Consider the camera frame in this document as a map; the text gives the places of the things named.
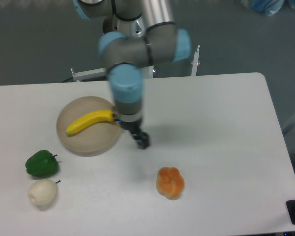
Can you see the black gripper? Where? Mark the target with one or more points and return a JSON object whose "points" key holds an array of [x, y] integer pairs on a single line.
{"points": [[132, 123]]}

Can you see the yellow banana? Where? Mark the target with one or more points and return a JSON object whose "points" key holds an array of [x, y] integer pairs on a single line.
{"points": [[89, 119]]}

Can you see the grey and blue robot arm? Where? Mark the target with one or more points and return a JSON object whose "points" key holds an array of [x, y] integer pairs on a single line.
{"points": [[158, 41]]}

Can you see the beige round plate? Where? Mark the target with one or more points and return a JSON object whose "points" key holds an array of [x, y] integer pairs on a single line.
{"points": [[94, 140]]}

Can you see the orange knotted bread roll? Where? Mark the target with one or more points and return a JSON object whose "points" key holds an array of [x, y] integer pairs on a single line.
{"points": [[170, 182]]}

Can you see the green bell pepper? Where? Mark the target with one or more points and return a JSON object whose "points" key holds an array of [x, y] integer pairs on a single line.
{"points": [[42, 164]]}

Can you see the white pear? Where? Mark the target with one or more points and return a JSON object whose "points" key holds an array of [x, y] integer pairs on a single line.
{"points": [[43, 192]]}

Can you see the blue plastic bag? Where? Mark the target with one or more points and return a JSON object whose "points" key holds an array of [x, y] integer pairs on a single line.
{"points": [[266, 7]]}

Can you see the white upright frame post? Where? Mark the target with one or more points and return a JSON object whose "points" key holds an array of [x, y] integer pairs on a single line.
{"points": [[195, 62]]}

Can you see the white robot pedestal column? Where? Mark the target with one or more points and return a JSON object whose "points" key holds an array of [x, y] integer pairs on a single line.
{"points": [[135, 27]]}

